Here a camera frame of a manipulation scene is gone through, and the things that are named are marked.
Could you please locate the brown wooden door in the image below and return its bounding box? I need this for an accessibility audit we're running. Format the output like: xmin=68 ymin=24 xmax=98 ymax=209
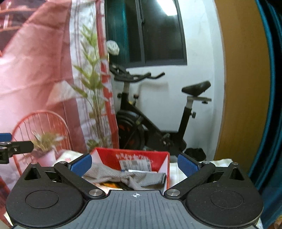
xmin=215 ymin=1 xmax=271 ymax=171

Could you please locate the pink printed backdrop curtain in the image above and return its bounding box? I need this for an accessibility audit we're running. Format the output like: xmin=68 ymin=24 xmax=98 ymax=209
xmin=1 ymin=1 xmax=119 ymax=228

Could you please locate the white crumpled cloth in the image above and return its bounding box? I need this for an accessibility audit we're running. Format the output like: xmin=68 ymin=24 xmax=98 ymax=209
xmin=106 ymin=40 xmax=120 ymax=56

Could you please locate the dark window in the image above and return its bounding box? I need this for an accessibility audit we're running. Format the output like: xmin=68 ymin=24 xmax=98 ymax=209
xmin=105 ymin=0 xmax=187 ymax=68

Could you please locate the teal curtain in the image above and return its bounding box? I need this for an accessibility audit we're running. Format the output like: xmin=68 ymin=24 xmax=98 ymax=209
xmin=248 ymin=1 xmax=281 ymax=228

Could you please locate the red cardboard box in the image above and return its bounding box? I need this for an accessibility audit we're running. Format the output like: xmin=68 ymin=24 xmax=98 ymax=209
xmin=90 ymin=148 xmax=170 ymax=190

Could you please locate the grey knitted cloth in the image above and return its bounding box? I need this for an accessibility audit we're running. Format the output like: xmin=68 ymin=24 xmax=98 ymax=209
xmin=84 ymin=164 xmax=167 ymax=190

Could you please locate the black exercise bike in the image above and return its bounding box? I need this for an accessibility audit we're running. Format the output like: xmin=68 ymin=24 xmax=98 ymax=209
xmin=108 ymin=63 xmax=213 ymax=157

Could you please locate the checkered bunny tablecloth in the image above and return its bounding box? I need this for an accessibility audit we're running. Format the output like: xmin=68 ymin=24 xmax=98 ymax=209
xmin=55 ymin=149 xmax=265 ymax=229

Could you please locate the orange soft toy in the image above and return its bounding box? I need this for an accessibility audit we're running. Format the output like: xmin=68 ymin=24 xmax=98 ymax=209
xmin=95 ymin=182 xmax=122 ymax=192

